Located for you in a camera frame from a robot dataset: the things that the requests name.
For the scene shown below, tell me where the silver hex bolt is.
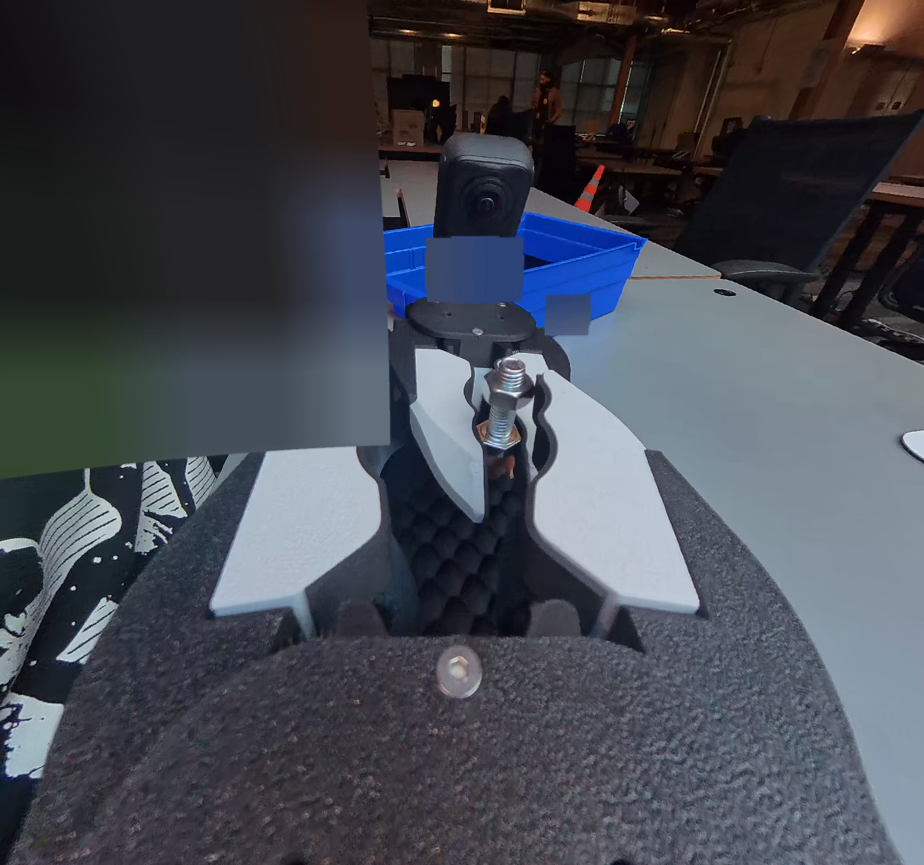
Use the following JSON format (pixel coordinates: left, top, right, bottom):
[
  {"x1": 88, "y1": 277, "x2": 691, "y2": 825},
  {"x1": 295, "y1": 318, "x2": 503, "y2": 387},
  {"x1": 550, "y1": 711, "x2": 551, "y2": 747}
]
[{"x1": 476, "y1": 358, "x2": 526, "y2": 453}]

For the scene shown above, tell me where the black white printed clothing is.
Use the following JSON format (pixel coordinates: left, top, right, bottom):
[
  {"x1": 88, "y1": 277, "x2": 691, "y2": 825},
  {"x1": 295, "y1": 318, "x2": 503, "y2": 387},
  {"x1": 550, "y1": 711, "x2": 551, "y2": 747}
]
[{"x1": 0, "y1": 457, "x2": 228, "y2": 779}]

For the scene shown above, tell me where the tall paned window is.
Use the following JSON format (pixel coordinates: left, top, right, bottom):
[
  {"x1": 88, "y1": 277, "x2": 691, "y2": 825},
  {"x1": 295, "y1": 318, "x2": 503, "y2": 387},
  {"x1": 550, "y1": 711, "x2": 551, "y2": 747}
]
[{"x1": 559, "y1": 60, "x2": 654, "y2": 128}]

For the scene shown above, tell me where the silver hex nut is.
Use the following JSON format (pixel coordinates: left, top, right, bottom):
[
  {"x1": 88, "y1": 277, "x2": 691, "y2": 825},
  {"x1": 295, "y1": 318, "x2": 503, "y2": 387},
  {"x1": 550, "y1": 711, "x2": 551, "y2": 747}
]
[{"x1": 485, "y1": 376, "x2": 537, "y2": 410}]

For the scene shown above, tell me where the black dimpled foam pad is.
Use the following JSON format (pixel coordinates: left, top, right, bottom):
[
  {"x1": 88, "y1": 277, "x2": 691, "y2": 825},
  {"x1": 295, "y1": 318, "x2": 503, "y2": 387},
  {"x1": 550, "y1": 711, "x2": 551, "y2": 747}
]
[{"x1": 380, "y1": 446, "x2": 539, "y2": 636}]

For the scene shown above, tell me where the black office chair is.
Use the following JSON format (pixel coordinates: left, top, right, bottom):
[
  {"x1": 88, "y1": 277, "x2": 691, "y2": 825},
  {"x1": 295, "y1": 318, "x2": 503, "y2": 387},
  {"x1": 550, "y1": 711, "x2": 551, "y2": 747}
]
[
  {"x1": 682, "y1": 110, "x2": 924, "y2": 303},
  {"x1": 877, "y1": 244, "x2": 924, "y2": 317}
]

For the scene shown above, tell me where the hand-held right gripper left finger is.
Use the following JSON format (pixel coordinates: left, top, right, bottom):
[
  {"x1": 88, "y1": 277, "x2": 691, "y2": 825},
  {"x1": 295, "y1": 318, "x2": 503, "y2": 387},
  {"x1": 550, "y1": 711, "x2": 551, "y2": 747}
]
[{"x1": 209, "y1": 448, "x2": 388, "y2": 638}]

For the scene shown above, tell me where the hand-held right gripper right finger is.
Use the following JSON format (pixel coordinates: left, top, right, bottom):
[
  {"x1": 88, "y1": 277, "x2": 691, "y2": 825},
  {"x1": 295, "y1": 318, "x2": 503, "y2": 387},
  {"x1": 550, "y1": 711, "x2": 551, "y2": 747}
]
[{"x1": 526, "y1": 370, "x2": 701, "y2": 636}]

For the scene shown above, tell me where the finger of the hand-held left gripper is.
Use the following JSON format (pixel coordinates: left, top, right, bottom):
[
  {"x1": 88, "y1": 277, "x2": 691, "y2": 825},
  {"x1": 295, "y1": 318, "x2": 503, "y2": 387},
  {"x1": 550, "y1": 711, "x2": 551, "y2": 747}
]
[
  {"x1": 408, "y1": 347, "x2": 488, "y2": 524},
  {"x1": 513, "y1": 352, "x2": 554, "y2": 481}
]

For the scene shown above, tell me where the blue plastic bin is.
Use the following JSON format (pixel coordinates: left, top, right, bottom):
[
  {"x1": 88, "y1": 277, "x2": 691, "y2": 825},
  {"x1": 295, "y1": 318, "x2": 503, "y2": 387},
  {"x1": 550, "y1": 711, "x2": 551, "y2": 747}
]
[{"x1": 383, "y1": 211, "x2": 648, "y2": 322}]

